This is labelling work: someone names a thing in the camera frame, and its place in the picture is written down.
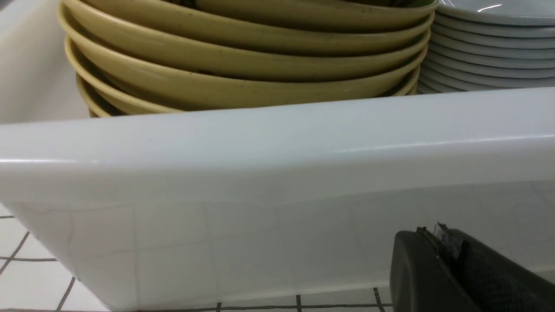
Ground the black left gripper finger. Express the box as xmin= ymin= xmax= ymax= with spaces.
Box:
xmin=390 ymin=223 xmax=555 ymax=312

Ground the stack of yellow noodle bowls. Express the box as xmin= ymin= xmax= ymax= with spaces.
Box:
xmin=58 ymin=0 xmax=439 ymax=117

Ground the large white plastic tub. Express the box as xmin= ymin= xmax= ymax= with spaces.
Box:
xmin=1 ymin=0 xmax=554 ymax=312

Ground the stack of white dishes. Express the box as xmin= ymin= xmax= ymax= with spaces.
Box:
xmin=418 ymin=0 xmax=555 ymax=94

